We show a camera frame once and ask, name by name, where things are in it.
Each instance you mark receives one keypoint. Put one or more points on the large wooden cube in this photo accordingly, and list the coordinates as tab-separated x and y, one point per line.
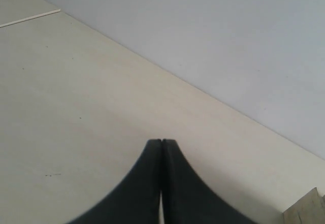
308	209

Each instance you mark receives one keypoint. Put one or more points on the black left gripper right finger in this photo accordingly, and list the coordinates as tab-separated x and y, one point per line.
186	198

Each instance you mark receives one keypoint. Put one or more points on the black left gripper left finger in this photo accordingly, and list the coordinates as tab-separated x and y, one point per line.
136	198

